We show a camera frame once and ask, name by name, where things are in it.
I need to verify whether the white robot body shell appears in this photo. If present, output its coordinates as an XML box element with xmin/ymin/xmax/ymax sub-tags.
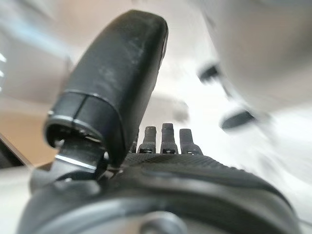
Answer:
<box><xmin>195</xmin><ymin>0</ymin><xmax>312</xmax><ymax>131</ymax></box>

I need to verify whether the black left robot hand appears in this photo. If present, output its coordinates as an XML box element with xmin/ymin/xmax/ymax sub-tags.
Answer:
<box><xmin>16</xmin><ymin>9</ymin><xmax>301</xmax><ymax>234</ymax></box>

